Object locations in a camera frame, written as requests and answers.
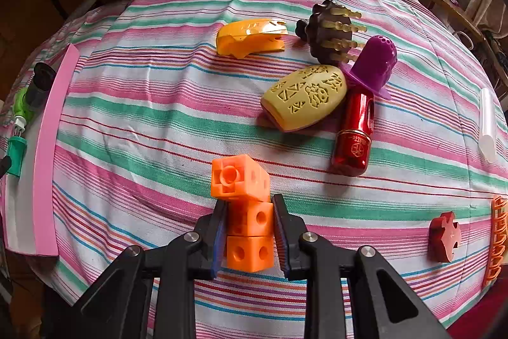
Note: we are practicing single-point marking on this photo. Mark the yellow carved egg-shaped toy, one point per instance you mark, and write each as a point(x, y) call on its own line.
point(305, 97)

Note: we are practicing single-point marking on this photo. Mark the orange linked cube blocks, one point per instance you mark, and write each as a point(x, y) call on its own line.
point(245, 186)

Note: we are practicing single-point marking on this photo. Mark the purple perforated cap toy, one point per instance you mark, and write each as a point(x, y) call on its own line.
point(374, 66)

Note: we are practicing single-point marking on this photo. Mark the pink-rimmed white tray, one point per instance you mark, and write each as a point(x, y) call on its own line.
point(26, 202)

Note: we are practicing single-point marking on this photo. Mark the striped bedsheet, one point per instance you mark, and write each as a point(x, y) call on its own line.
point(151, 104)

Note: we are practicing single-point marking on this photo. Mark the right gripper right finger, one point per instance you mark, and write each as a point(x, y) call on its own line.
point(288, 229)

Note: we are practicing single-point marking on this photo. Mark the orange plastic rack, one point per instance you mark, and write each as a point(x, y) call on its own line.
point(498, 240)

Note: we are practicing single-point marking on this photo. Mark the black grey jar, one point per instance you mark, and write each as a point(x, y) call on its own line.
point(40, 86)

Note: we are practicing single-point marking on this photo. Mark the red puzzle piece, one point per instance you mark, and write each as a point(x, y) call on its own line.
point(444, 237)

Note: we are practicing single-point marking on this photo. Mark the brown scalp massage brush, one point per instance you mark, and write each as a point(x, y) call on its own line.
point(329, 32)

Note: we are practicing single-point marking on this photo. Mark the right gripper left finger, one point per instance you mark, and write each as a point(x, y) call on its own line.
point(212, 230)

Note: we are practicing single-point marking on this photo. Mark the white plastic tube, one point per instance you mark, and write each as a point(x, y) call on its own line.
point(487, 139)

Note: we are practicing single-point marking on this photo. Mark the green white round gadget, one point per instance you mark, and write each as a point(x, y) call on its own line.
point(22, 113)

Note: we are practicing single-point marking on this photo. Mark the teal flanged plastic part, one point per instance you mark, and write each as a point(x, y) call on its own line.
point(17, 147)

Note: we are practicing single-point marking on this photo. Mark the orange cheese-shaped toy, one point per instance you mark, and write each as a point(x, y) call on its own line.
point(241, 38)

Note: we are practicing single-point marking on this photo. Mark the red metallic cylinder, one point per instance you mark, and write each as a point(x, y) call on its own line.
point(354, 139)

